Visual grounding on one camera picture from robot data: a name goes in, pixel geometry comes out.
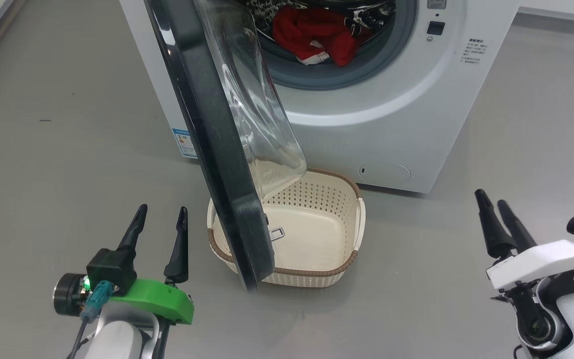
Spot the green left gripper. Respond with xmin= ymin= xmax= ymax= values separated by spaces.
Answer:
xmin=109 ymin=204 xmax=195 ymax=326

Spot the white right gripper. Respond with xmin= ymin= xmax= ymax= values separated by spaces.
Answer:
xmin=475 ymin=189 xmax=574 ymax=291

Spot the black glass washing machine door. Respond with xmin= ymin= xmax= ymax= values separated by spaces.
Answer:
xmin=143 ymin=0 xmax=308 ymax=293

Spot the red jersey with black logo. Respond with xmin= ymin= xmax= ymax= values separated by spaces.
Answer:
xmin=272 ymin=6 xmax=373 ymax=55

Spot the cream perforated laundry basket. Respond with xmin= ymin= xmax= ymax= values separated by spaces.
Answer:
xmin=207 ymin=168 xmax=366 ymax=288

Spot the white front-load washing machine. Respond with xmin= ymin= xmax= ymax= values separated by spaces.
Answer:
xmin=119 ymin=0 xmax=521 ymax=194

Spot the blue energy label sticker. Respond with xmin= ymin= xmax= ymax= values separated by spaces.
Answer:
xmin=171 ymin=128 xmax=198 ymax=159

